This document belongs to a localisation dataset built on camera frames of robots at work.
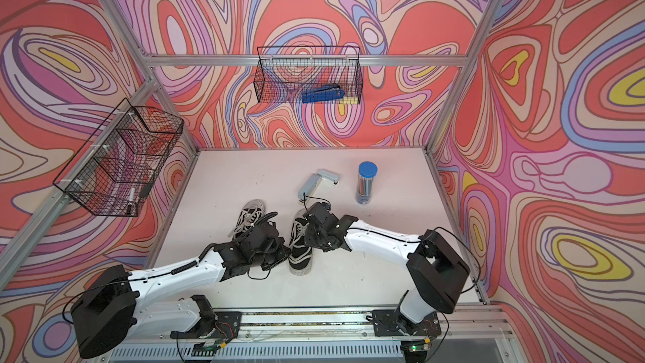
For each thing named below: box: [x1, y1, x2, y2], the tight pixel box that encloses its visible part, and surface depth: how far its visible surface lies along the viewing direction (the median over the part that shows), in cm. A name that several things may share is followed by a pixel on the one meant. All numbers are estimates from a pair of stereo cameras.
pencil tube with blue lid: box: [355, 160, 379, 206], surface depth 90 cm
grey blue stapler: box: [298, 168, 341, 205], surface depth 107 cm
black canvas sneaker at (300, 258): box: [288, 209, 313, 277], surface depth 84 cm
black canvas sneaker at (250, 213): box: [227, 199, 266, 240], surface depth 94 cm
